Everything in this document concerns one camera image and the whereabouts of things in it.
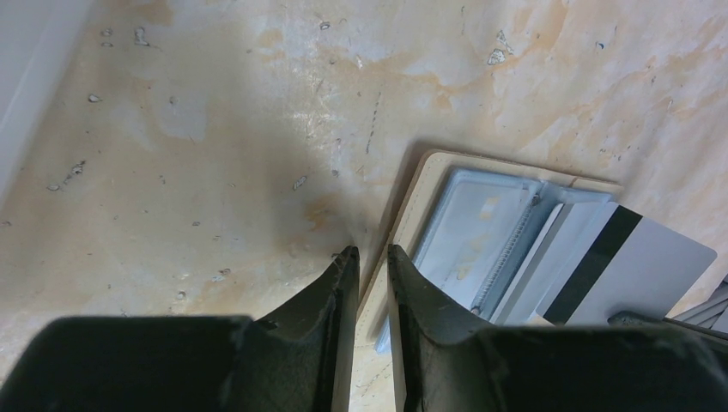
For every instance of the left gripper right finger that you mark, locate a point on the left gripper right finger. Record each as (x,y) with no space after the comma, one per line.
(440,361)

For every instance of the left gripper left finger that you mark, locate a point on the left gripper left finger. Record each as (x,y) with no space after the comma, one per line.
(299,357)

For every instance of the beige card holder wallet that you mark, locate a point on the beige card holder wallet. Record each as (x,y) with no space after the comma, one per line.
(372,381)

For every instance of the silver VIP credit card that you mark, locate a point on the silver VIP credit card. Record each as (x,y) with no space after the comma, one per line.
(564,239)

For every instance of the white credit card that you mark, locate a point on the white credit card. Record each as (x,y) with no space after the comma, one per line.
(474,217)

